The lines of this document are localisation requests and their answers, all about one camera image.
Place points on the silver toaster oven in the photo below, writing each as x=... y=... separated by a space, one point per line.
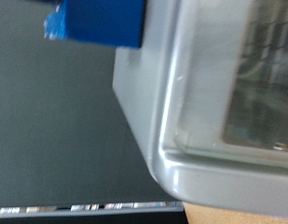
x=143 y=93

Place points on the blue plastic fork grip block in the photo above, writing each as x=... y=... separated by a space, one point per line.
x=103 y=21

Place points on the grey metal pole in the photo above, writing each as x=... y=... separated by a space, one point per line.
x=87 y=207

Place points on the dark grey backdrop curtain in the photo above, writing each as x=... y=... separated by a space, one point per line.
x=50 y=124

